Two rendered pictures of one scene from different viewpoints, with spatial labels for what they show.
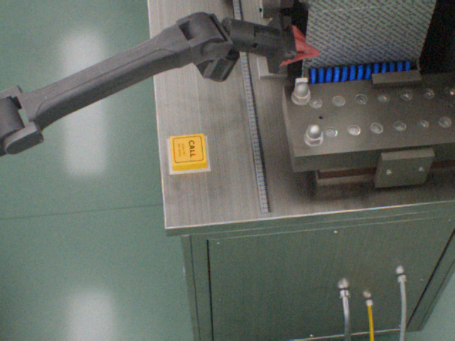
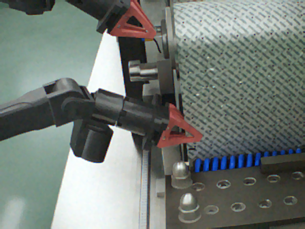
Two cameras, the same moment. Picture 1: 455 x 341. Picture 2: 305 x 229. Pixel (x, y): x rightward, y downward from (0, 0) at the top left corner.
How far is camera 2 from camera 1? 0.99 m
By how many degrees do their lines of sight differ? 31
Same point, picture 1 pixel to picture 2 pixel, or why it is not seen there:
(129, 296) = not seen: outside the picture
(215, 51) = (73, 105)
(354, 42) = (237, 120)
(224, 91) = (120, 205)
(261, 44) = (131, 113)
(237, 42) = (104, 108)
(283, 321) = not seen: outside the picture
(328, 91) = (214, 176)
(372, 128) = (259, 205)
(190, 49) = (47, 102)
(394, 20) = (275, 88)
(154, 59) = (11, 111)
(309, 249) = not seen: outside the picture
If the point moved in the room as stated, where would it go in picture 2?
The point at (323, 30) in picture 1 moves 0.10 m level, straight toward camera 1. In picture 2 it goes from (200, 102) to (187, 131)
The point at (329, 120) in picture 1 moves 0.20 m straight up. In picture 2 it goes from (211, 200) to (203, 91)
